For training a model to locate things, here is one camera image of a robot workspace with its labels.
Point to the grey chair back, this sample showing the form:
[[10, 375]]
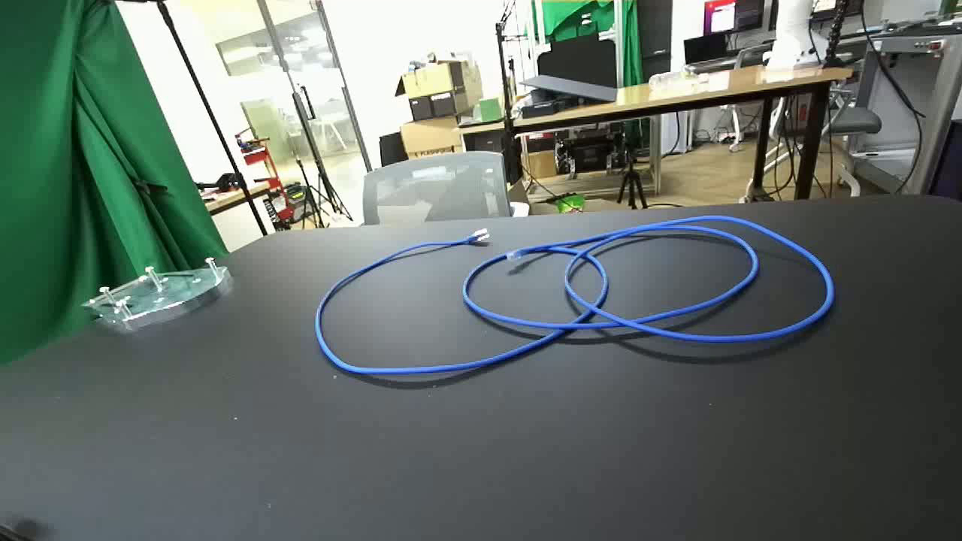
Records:
[[437, 189]]

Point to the green item on floor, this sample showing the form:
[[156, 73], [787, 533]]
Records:
[[570, 203]]

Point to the closed cardboard box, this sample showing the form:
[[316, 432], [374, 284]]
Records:
[[434, 136]]

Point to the black vertical pole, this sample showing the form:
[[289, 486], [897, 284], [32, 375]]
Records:
[[506, 108]]

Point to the small black tripod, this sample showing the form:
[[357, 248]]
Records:
[[632, 185]]

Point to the open cardboard box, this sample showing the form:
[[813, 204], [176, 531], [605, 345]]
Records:
[[437, 81]]

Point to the red shelf cart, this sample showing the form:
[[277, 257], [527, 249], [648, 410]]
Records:
[[269, 174]]

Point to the green backdrop screen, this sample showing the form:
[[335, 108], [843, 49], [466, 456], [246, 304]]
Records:
[[592, 24]]

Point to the long wooden table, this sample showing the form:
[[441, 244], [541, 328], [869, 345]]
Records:
[[702, 90]]

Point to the black light stand pole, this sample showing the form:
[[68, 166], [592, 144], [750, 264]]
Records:
[[212, 122]]

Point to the clear acrylic plate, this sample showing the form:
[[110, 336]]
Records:
[[161, 293]]

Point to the monitor with pink screen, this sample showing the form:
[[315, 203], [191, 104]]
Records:
[[727, 30]]

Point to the grey swivel chair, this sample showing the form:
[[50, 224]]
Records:
[[855, 122]]

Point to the green curtain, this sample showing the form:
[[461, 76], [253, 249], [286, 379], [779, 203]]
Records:
[[71, 168]]

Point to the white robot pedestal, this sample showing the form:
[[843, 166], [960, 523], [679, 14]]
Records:
[[792, 35]]

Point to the grey desk frame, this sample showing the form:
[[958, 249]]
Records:
[[936, 62]]

